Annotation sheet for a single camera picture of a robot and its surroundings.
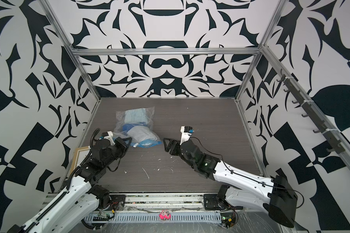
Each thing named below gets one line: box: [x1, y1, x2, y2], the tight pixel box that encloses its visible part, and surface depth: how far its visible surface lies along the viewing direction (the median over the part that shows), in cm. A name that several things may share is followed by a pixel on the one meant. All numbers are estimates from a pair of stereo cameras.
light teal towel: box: [124, 107, 148, 124], surface depth 107 cm
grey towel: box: [126, 125, 158, 144], surface depth 83 cm
